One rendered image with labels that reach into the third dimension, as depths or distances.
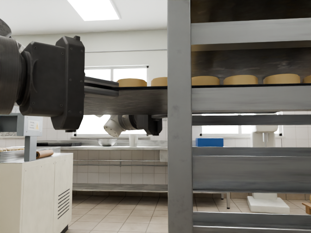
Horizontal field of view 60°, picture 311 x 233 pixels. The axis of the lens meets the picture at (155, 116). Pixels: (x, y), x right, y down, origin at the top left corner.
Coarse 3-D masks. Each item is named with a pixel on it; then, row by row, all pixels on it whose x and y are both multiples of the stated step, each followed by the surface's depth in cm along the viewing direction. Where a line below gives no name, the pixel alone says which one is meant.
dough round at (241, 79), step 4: (232, 76) 39; (236, 76) 39; (240, 76) 39; (244, 76) 39; (248, 76) 39; (252, 76) 39; (224, 80) 41; (228, 80) 40; (232, 80) 39; (236, 80) 39; (240, 80) 39; (244, 80) 38; (248, 80) 39; (252, 80) 39; (256, 80) 39; (224, 84) 41; (228, 84) 40; (232, 84) 39; (236, 84) 39; (240, 84) 39; (244, 84) 38
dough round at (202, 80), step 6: (192, 78) 40; (198, 78) 39; (204, 78) 39; (210, 78) 39; (216, 78) 40; (192, 84) 40; (198, 84) 39; (204, 84) 39; (210, 84) 39; (216, 84) 40
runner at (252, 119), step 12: (192, 120) 77; (204, 120) 77; (216, 120) 76; (228, 120) 76; (240, 120) 76; (252, 120) 75; (264, 120) 75; (276, 120) 75; (288, 120) 74; (300, 120) 74
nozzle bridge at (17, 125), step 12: (0, 120) 192; (12, 120) 193; (24, 120) 185; (36, 120) 205; (0, 132) 187; (12, 132) 187; (24, 132) 184; (36, 132) 205; (36, 144) 205; (24, 156) 193
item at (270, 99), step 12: (192, 96) 36; (204, 96) 36; (216, 96) 36; (228, 96) 35; (240, 96) 35; (252, 96) 35; (264, 96) 35; (276, 96) 35; (288, 96) 35; (300, 96) 34; (192, 108) 36; (204, 108) 36; (216, 108) 36; (228, 108) 35; (240, 108) 35; (252, 108) 35; (264, 108) 35; (276, 108) 35; (288, 108) 34; (300, 108) 34
